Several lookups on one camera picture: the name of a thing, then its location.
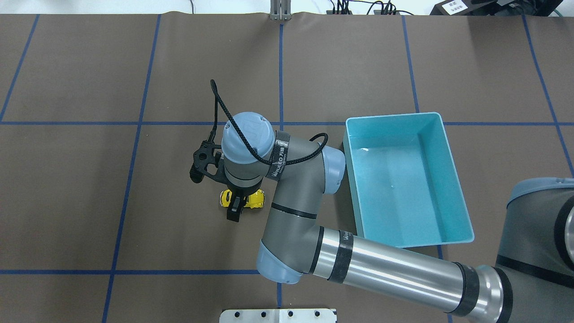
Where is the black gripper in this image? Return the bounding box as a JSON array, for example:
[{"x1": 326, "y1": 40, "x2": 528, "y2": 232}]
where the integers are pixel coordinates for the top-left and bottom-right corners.
[{"x1": 227, "y1": 182, "x2": 262, "y2": 223}]

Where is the yellow beetle toy car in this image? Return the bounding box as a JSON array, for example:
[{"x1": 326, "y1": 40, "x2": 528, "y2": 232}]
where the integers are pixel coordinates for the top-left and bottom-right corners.
[{"x1": 219, "y1": 189, "x2": 265, "y2": 209}]

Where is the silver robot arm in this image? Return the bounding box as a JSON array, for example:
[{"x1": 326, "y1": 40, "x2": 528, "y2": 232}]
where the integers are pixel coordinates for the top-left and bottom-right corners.
[{"x1": 220, "y1": 112, "x2": 573, "y2": 323}]

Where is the brown table mat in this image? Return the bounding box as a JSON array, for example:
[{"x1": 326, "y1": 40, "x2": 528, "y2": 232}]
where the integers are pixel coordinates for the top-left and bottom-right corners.
[{"x1": 0, "y1": 12, "x2": 573, "y2": 323}]

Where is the turquoise plastic bin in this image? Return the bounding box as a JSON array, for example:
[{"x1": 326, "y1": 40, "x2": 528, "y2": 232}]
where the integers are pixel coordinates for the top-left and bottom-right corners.
[{"x1": 343, "y1": 112, "x2": 475, "y2": 248}]

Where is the black labelled device box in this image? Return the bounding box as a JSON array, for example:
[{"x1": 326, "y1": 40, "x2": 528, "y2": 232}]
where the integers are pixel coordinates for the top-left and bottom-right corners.
[{"x1": 429, "y1": 0, "x2": 482, "y2": 16}]

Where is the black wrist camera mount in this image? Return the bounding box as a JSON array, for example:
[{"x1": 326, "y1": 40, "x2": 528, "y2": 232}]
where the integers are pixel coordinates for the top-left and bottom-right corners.
[{"x1": 189, "y1": 140, "x2": 230, "y2": 185}]

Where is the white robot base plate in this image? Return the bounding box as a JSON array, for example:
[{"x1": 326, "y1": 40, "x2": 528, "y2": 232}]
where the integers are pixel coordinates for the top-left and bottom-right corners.
[{"x1": 219, "y1": 308, "x2": 338, "y2": 323}]

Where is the black braided camera cable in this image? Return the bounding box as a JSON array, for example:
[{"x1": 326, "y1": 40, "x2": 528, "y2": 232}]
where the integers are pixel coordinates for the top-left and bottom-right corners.
[{"x1": 207, "y1": 79, "x2": 329, "y2": 166}]

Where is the grey aluminium frame post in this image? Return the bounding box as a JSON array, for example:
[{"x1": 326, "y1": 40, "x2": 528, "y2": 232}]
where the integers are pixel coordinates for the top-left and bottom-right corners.
[{"x1": 270, "y1": 0, "x2": 292, "y2": 21}]

